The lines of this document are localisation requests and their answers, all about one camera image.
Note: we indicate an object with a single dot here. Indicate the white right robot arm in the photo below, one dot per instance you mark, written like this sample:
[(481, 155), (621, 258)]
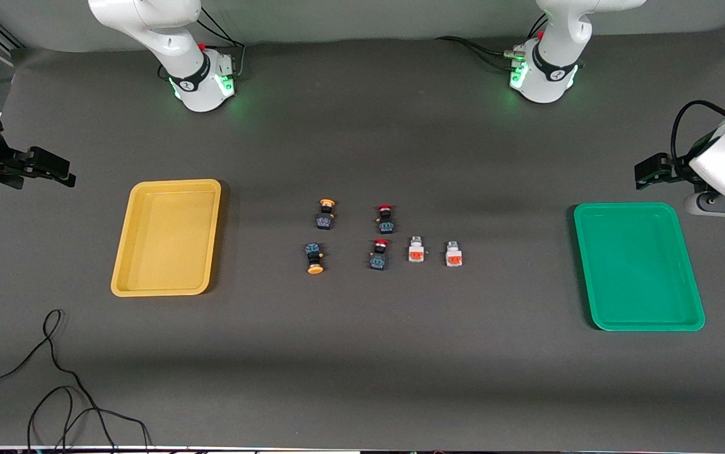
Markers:
[(198, 88)]

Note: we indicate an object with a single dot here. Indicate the green plastic tray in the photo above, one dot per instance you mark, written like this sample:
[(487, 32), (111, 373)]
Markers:
[(637, 268)]

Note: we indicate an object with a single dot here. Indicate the yellow plastic tray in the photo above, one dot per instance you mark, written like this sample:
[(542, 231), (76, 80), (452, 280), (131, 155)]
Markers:
[(167, 239)]

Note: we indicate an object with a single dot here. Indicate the aluminium frame profile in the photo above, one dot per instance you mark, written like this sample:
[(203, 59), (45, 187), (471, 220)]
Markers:
[(6, 41)]

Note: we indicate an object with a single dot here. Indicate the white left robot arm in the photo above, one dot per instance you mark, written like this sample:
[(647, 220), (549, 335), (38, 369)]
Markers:
[(548, 82)]

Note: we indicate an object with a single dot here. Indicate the red push button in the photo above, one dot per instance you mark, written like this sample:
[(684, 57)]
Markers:
[(386, 222), (379, 257)]

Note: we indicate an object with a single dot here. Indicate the white orange push button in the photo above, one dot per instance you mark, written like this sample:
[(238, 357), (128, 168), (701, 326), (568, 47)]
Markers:
[(416, 251), (454, 255)]

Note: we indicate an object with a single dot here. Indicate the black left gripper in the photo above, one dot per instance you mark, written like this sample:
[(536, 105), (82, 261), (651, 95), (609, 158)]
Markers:
[(675, 171)]

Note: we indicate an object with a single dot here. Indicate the yellow push button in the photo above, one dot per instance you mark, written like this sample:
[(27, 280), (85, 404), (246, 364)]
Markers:
[(324, 217), (314, 255)]

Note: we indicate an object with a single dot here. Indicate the dark grey table mat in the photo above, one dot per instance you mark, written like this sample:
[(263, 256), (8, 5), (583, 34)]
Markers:
[(362, 353)]

